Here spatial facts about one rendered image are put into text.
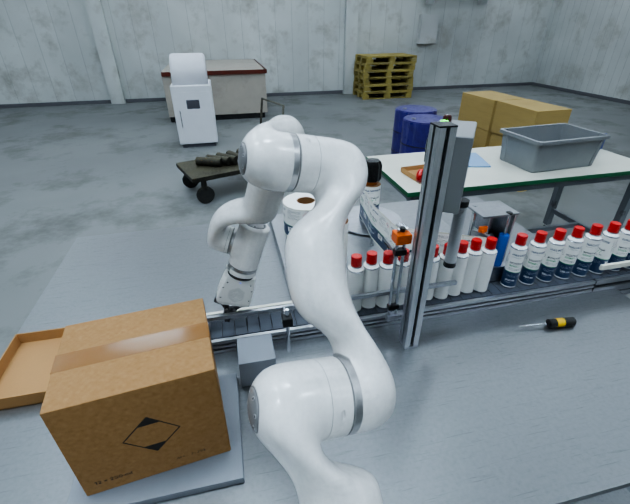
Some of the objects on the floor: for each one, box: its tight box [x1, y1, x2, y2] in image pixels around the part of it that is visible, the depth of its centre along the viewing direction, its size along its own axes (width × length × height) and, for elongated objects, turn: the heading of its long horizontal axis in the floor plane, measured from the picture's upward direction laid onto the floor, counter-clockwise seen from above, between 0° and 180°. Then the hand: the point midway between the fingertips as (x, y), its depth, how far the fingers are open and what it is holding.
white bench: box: [366, 146, 630, 236], centre depth 304 cm, size 190×75×80 cm, turn 104°
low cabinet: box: [161, 59, 268, 122], centre depth 838 cm, size 193×238×90 cm
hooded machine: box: [169, 53, 218, 148], centre depth 594 cm, size 65×58×129 cm
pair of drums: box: [391, 105, 443, 154], centre depth 468 cm, size 64×105×77 cm, turn 13°
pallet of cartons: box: [458, 91, 572, 192], centre depth 486 cm, size 104×145×88 cm
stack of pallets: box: [353, 53, 417, 100], centre depth 977 cm, size 134×92×95 cm
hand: (228, 313), depth 118 cm, fingers closed
